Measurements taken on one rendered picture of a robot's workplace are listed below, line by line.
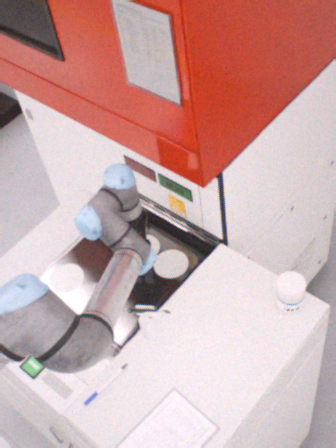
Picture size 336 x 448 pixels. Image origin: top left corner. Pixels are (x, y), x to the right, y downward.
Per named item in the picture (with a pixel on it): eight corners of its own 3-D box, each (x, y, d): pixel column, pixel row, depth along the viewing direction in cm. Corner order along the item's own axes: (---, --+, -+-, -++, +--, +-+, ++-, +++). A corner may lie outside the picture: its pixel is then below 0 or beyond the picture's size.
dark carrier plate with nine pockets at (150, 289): (116, 208, 190) (115, 207, 189) (202, 260, 173) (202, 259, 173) (36, 283, 175) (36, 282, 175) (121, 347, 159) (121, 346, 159)
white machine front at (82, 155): (48, 159, 219) (13, 69, 188) (229, 266, 180) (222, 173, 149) (42, 165, 217) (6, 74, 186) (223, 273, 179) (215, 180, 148)
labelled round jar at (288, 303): (285, 287, 156) (287, 266, 149) (309, 300, 153) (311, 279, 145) (270, 306, 153) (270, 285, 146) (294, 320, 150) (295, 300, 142)
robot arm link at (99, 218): (111, 248, 143) (138, 217, 148) (78, 215, 140) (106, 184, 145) (98, 253, 149) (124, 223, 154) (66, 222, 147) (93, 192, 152)
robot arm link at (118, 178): (93, 178, 147) (114, 156, 151) (102, 207, 155) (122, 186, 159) (119, 189, 143) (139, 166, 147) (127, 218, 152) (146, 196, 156)
